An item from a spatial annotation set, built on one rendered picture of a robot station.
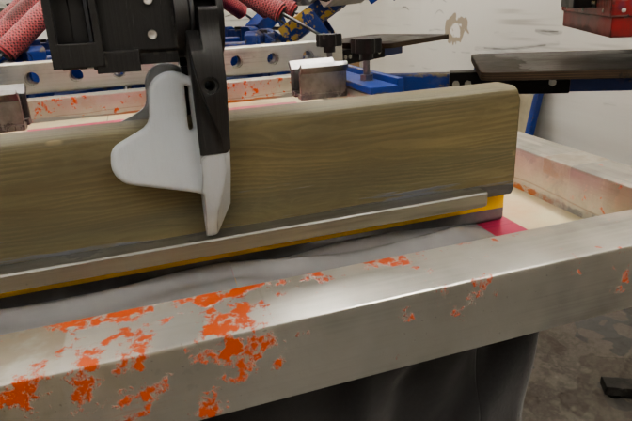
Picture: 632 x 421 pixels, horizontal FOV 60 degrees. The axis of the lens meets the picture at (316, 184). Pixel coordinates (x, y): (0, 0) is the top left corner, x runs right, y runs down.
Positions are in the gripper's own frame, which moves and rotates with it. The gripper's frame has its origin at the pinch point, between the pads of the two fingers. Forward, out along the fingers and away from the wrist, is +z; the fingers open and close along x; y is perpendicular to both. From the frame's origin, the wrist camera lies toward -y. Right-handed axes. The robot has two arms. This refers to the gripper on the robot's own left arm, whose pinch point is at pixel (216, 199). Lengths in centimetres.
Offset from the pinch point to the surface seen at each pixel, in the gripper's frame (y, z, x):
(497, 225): -19.6, 4.7, 0.8
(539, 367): -102, 100, -84
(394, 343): -5.8, 3.6, 12.5
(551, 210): -24.8, 4.7, 0.3
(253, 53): -17, -3, -69
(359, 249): -8.7, 4.4, 1.3
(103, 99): 9, 2, -62
